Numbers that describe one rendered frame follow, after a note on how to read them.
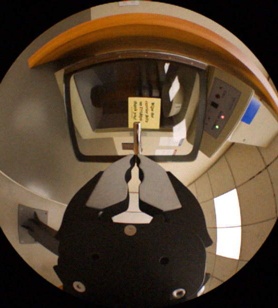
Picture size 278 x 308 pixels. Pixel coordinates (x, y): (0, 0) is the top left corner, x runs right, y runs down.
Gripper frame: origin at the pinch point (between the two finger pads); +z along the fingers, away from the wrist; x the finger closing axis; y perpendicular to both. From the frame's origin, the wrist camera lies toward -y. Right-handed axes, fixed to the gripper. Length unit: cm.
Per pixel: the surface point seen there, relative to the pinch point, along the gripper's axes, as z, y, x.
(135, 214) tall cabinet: 129, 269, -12
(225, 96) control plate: 11.7, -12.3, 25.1
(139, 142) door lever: 8.7, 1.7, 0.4
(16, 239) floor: -44, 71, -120
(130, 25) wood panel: 5.0, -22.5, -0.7
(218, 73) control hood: 11.8, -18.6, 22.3
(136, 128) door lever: 8.7, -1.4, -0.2
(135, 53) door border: 13.6, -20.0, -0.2
